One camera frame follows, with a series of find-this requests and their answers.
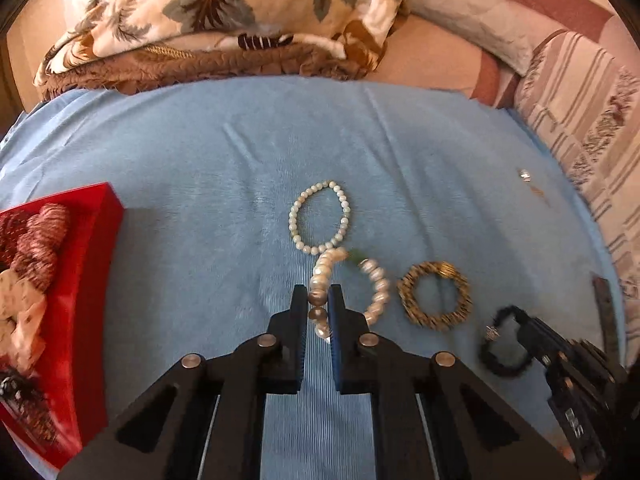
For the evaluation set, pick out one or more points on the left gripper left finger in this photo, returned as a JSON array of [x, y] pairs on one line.
[[203, 418]]

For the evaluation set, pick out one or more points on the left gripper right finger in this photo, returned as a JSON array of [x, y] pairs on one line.
[[433, 418]]

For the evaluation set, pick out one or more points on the white dotted scrunchie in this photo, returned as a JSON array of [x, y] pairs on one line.
[[22, 311]]

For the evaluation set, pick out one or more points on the red plaid scrunchie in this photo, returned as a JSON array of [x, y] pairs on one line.
[[37, 249]]

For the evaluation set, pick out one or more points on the dark red polka scrunchie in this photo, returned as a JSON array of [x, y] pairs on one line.
[[12, 226]]

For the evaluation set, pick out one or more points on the red tray box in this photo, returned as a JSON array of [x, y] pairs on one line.
[[69, 373]]

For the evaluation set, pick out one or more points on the blue bed cloth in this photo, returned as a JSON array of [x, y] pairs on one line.
[[208, 173]]

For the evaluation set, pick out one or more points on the striped floral pillow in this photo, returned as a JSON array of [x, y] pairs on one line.
[[584, 105]]

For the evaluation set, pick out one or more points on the pink quilted mattress cover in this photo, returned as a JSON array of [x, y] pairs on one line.
[[421, 54]]

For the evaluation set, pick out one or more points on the floral leaf blanket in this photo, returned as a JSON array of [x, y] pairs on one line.
[[132, 46]]

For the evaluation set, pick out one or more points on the grey-blue pillow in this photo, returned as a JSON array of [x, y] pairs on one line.
[[490, 24]]

